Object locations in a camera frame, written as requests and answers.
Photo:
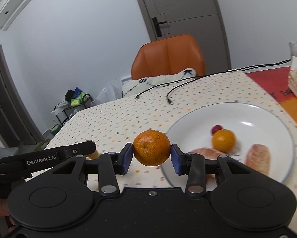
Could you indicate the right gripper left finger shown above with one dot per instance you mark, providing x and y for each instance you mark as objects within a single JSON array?
[{"x": 67, "y": 194}]

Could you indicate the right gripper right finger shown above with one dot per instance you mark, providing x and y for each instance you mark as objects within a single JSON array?
[{"x": 238, "y": 194}]

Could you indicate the small yellow-orange citrus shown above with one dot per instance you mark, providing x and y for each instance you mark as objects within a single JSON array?
[{"x": 224, "y": 141}]

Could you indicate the medium orange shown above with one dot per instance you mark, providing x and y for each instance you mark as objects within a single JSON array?
[{"x": 151, "y": 148}]

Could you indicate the small tangerine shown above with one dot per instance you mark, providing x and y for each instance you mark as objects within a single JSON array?
[{"x": 95, "y": 154}]

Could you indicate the person's left hand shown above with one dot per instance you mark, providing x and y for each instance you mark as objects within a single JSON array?
[{"x": 7, "y": 224}]

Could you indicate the small pomelo segment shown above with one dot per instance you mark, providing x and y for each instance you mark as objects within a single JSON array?
[{"x": 259, "y": 159}]

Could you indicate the large pomelo segment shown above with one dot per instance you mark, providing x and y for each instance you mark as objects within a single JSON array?
[{"x": 208, "y": 153}]

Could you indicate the white plate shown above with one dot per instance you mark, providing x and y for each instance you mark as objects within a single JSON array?
[{"x": 251, "y": 125}]

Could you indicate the black metal shelf rack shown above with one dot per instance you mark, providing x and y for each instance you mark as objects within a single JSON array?
[{"x": 65, "y": 110}]

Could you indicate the floral tablecloth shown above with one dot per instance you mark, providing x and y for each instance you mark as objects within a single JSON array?
[{"x": 113, "y": 124}]

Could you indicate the translucent plastic bag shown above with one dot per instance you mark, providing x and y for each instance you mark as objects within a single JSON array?
[{"x": 109, "y": 93}]

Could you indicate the red orange table mat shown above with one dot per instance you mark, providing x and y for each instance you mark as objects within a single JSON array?
[{"x": 275, "y": 82}]

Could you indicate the white fluffy cushion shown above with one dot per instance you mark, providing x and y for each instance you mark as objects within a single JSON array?
[{"x": 135, "y": 87}]

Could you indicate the orange leather chair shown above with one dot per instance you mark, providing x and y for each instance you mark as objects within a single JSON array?
[{"x": 168, "y": 56}]

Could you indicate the grey door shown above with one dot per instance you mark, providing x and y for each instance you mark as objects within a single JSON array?
[{"x": 201, "y": 19}]

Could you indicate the black door handle lock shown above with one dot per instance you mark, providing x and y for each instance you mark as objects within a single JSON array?
[{"x": 156, "y": 25}]

